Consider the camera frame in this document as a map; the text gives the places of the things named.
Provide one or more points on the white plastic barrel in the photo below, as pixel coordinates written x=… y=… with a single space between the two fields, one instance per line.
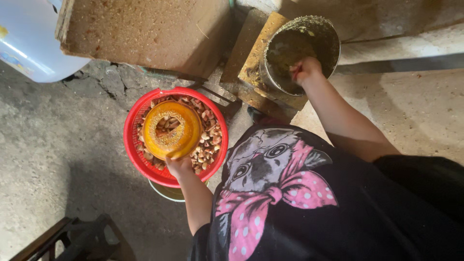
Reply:
x=32 y=40

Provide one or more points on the wooden board under hopper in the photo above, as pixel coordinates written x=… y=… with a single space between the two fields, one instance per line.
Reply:
x=250 y=72

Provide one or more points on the metal grinder hopper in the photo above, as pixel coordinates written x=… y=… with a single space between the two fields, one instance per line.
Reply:
x=286 y=54

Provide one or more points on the person's left fingers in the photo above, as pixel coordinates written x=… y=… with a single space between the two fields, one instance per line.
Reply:
x=173 y=158

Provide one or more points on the dusty wooden box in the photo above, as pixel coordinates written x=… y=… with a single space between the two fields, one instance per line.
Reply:
x=152 y=32

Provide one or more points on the person's right fingers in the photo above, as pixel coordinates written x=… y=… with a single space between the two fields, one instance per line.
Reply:
x=295 y=72

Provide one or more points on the green rimmed bucket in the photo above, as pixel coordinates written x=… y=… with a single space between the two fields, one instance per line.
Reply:
x=166 y=191

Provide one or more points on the black graphic shirt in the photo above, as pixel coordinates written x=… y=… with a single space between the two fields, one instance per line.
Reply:
x=326 y=203

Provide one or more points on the person's right hand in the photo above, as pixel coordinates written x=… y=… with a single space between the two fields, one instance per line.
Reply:
x=307 y=69

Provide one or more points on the dark wooden stool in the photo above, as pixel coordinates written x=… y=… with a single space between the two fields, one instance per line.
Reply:
x=76 y=241

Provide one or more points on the orange plastic bowl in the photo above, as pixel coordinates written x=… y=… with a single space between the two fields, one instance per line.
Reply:
x=172 y=129

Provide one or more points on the red plastic basket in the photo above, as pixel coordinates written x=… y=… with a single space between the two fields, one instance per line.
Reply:
x=152 y=170

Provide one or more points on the person's left hand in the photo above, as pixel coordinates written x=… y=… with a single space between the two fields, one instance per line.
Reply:
x=179 y=167

